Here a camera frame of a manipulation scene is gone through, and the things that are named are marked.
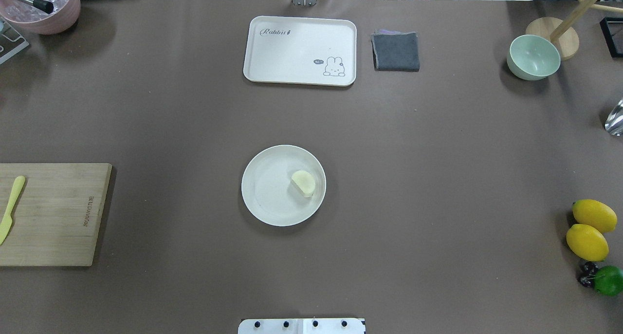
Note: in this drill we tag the pale steamed bun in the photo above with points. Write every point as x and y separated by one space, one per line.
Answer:
305 182

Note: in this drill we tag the cream round plate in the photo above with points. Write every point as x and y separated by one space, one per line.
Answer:
269 193

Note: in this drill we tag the cream rabbit tray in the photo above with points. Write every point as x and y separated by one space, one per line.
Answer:
301 51

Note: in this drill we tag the black framed tray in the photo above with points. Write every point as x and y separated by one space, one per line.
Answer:
612 29

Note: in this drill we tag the folded grey cloth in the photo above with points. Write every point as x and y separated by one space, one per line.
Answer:
395 51

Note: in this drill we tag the mint green bowl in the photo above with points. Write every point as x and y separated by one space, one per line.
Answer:
532 58

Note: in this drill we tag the bamboo cutting board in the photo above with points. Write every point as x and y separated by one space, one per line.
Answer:
57 214

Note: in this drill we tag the wooden cup stand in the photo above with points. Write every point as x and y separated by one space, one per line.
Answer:
560 32

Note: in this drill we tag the upper yellow lemon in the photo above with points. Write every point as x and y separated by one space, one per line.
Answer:
596 214

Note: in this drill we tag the yellow lemon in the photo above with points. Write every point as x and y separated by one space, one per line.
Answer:
596 214
587 242

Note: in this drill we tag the lower yellow lemon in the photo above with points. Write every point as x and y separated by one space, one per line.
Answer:
587 242

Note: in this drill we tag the pink ice bowl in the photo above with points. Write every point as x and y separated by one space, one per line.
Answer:
45 17

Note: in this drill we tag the dark cherries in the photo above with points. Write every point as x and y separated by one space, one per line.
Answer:
587 273

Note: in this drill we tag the steel scoop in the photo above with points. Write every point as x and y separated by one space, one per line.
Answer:
614 120

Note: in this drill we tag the yellow plastic knife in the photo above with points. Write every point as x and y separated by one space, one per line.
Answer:
7 219

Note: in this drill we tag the green lime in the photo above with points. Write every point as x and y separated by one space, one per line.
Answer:
609 281

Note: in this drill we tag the white cup rack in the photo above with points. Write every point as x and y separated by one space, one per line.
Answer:
11 41

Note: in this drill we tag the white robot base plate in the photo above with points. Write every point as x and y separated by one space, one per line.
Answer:
339 325

